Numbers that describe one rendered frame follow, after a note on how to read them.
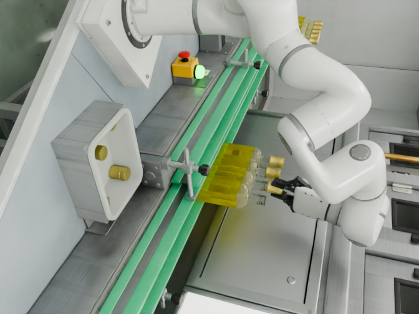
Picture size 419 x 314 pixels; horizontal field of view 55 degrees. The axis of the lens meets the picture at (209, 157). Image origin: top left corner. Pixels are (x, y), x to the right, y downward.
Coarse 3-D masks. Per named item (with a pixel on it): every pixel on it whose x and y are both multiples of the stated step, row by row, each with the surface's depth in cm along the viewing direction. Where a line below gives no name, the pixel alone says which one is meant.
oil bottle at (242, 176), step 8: (216, 168) 119; (224, 168) 119; (232, 168) 119; (208, 176) 117; (216, 176) 117; (224, 176) 116; (232, 176) 116; (240, 176) 116; (248, 176) 116; (248, 184) 115
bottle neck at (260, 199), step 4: (248, 196) 112; (252, 196) 111; (256, 196) 111; (260, 196) 111; (264, 196) 111; (248, 200) 112; (252, 200) 111; (256, 200) 111; (260, 200) 111; (264, 200) 110; (260, 204) 112; (264, 204) 111
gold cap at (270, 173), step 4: (268, 168) 120; (272, 168) 119; (268, 172) 119; (272, 172) 119; (276, 172) 118; (280, 172) 118; (268, 176) 119; (272, 176) 119; (276, 176) 118; (280, 176) 120
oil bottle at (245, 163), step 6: (216, 156) 123; (222, 156) 123; (228, 156) 123; (234, 156) 123; (240, 156) 123; (216, 162) 121; (222, 162) 121; (228, 162) 121; (234, 162) 121; (240, 162) 121; (246, 162) 121; (252, 162) 121; (240, 168) 119; (246, 168) 119; (252, 168) 119
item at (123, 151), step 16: (128, 112) 91; (128, 128) 94; (96, 144) 80; (112, 144) 98; (128, 144) 97; (96, 160) 94; (112, 160) 101; (128, 160) 100; (96, 176) 82; (112, 192) 98; (128, 192) 99; (112, 208) 94
